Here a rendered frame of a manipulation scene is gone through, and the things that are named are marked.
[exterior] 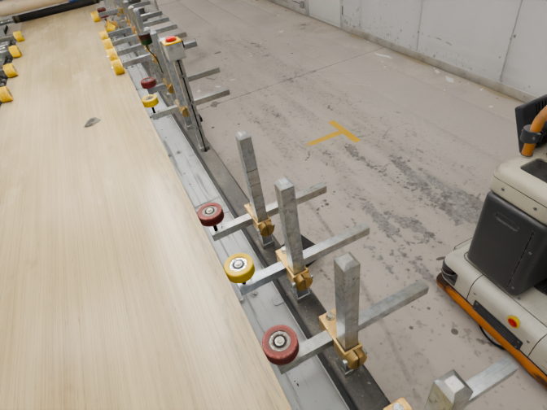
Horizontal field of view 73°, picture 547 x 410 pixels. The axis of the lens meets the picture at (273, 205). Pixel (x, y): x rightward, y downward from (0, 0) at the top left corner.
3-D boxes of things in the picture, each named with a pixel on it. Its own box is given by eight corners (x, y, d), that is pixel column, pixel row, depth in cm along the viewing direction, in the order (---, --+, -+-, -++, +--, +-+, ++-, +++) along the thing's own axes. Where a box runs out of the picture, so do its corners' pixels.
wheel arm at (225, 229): (322, 189, 136) (321, 180, 133) (327, 194, 134) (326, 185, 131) (212, 237, 126) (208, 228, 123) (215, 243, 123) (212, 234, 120)
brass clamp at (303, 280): (293, 254, 115) (291, 242, 111) (315, 285, 105) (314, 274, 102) (275, 262, 113) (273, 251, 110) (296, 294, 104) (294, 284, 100)
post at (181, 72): (207, 145, 185) (180, 54, 156) (210, 149, 182) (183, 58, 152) (199, 148, 184) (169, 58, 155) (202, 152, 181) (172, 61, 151)
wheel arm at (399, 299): (418, 286, 100) (421, 276, 98) (427, 295, 98) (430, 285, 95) (275, 364, 90) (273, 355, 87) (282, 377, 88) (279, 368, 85)
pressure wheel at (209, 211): (222, 245, 120) (213, 220, 112) (201, 240, 123) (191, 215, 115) (234, 228, 125) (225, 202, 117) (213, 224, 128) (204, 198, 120)
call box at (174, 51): (182, 54, 157) (177, 36, 152) (186, 59, 152) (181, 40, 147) (167, 59, 156) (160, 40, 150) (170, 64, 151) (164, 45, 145)
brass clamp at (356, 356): (338, 316, 97) (337, 306, 94) (369, 361, 88) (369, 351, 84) (317, 328, 96) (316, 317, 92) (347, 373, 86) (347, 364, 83)
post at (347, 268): (349, 364, 100) (349, 247, 68) (356, 376, 98) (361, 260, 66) (338, 371, 99) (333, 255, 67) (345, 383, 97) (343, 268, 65)
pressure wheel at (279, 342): (286, 388, 84) (280, 365, 76) (261, 365, 89) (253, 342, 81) (308, 361, 88) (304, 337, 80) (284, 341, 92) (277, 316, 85)
